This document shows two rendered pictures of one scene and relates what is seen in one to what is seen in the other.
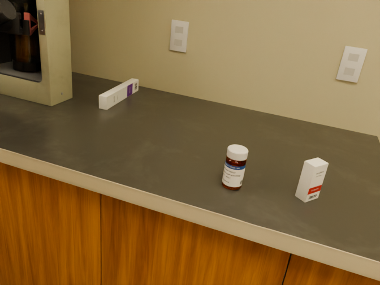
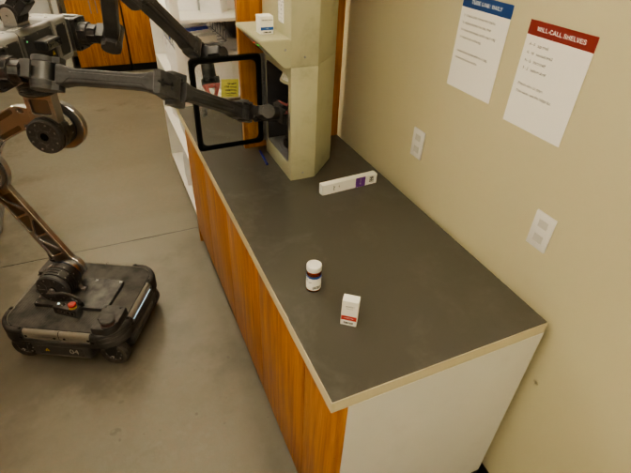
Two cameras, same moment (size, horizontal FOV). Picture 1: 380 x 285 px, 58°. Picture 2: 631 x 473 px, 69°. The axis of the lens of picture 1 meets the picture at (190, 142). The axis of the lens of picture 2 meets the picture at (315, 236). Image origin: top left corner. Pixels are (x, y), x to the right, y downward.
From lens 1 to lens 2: 1.05 m
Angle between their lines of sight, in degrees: 42
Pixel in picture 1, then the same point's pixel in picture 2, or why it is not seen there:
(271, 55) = (479, 190)
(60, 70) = (302, 156)
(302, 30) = (505, 175)
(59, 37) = (303, 131)
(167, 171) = (290, 259)
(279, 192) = (335, 309)
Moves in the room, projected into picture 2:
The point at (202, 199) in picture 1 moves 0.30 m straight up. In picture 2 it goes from (282, 285) to (281, 204)
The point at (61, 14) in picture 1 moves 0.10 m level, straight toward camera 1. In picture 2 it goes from (307, 115) to (295, 124)
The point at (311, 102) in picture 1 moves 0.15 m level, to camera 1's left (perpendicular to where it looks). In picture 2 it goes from (504, 254) to (465, 233)
